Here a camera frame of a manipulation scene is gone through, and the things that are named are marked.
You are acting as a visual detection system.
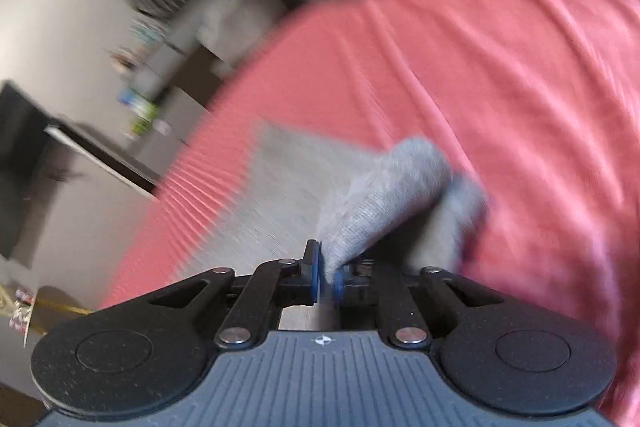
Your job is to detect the grey knit pants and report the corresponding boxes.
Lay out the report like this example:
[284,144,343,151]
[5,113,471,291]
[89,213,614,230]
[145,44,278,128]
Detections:
[175,124,487,281]

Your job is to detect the black wall television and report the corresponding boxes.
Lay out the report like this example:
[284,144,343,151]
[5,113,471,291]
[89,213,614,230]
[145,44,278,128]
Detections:
[1,80,53,260]

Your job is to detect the grey dressing table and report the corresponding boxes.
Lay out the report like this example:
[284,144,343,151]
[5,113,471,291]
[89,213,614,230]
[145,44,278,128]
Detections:
[127,0,286,174]

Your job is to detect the yellow-legged side table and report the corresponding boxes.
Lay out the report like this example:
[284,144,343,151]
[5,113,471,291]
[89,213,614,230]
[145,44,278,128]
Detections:
[1,285,92,348]

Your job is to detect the pink ribbed bedspread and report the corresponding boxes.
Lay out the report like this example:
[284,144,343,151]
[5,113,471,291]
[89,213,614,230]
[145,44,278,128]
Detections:
[104,0,639,426]

